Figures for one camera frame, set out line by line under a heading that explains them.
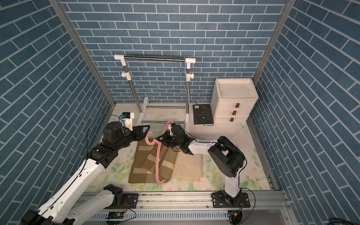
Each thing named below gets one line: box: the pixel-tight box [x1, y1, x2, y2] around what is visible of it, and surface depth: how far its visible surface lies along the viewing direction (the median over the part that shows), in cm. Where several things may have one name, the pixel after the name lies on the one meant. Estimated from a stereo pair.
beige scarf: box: [170, 150, 204, 183], surface depth 85 cm
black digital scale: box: [192, 104, 215, 127], surface depth 111 cm
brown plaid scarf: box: [128, 139, 178, 184], surface depth 84 cm
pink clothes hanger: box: [145, 120, 174, 185], surface depth 80 cm
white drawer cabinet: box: [210, 77, 259, 124], surface depth 100 cm
